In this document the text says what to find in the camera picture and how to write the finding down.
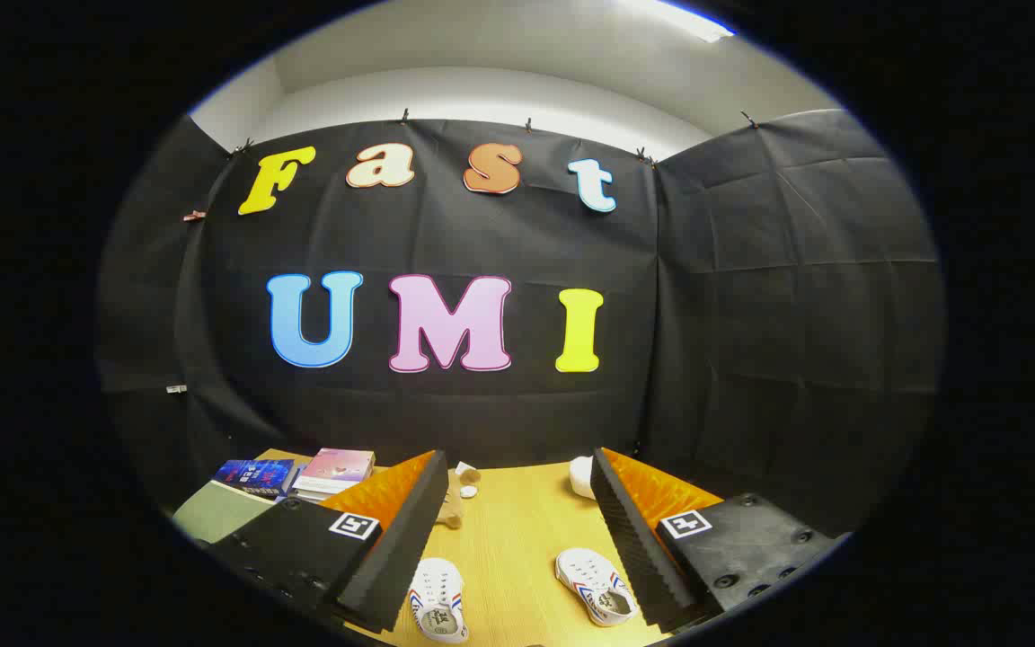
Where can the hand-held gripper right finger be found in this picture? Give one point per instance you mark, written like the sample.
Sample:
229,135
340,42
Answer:
634,548

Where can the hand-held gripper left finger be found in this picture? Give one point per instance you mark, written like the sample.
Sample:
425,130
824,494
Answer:
392,557

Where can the dark blue book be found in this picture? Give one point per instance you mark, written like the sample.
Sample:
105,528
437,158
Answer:
252,474

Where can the ceiling light strip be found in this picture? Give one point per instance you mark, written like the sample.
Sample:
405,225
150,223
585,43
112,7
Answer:
688,22

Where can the white-edged stacked book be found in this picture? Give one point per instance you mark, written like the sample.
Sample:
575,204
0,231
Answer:
315,491

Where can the white striped canvas shoe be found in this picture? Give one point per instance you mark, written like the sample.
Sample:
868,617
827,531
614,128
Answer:
439,602
594,584

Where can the brown teddy bear plush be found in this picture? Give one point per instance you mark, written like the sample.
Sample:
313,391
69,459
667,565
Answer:
455,508

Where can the white soft toy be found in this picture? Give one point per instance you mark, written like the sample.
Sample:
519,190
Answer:
580,476

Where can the beige fabric storage box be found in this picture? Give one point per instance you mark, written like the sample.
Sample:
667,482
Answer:
216,512

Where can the black backdrop cloth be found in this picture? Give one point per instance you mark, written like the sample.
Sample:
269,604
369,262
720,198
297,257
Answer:
482,234

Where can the pink cover book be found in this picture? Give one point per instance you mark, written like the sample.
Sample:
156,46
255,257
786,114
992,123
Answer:
333,465

